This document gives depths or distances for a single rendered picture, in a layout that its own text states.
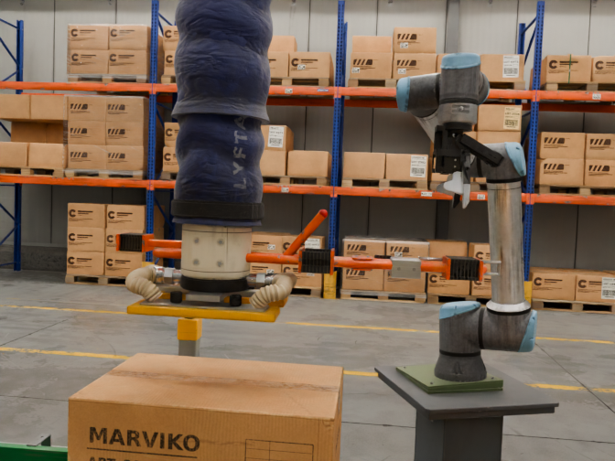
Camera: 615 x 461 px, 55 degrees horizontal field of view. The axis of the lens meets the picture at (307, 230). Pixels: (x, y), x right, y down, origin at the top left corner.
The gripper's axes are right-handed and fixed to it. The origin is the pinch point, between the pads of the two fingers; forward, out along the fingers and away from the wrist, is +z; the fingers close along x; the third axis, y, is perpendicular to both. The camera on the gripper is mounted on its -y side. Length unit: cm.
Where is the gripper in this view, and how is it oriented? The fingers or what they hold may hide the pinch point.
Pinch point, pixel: (461, 209)
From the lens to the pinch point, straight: 148.2
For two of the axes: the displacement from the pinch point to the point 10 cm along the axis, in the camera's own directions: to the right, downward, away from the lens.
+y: -10.0, -0.5, 0.8
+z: -0.4, 10.0, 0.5
